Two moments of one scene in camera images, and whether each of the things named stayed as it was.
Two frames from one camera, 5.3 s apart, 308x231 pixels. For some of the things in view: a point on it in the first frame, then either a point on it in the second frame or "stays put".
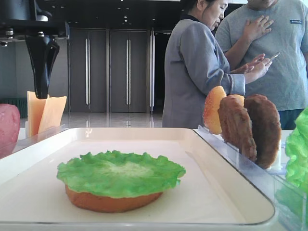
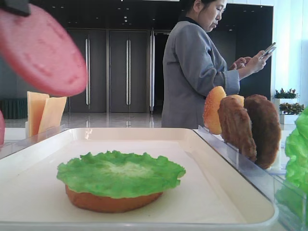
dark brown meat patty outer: x=266 y=126 stays put
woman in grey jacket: x=195 y=61 stays put
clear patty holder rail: x=279 y=166 stays put
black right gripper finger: x=54 y=53 -> x=21 y=7
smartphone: x=278 y=53 -> x=271 y=49
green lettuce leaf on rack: x=291 y=200 stays put
